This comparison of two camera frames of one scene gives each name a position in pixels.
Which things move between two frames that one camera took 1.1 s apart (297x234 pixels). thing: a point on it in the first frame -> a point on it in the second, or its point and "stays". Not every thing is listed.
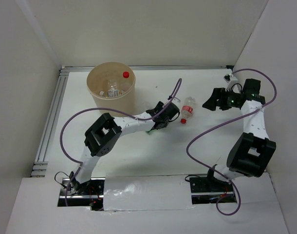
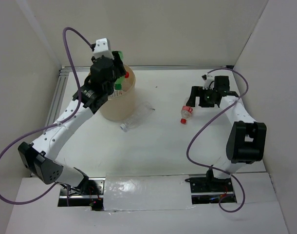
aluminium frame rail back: [67, 68] stays
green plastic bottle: [151, 132] -> [120, 82]
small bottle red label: [187, 108] stays
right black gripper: [218, 93] -> [197, 91]
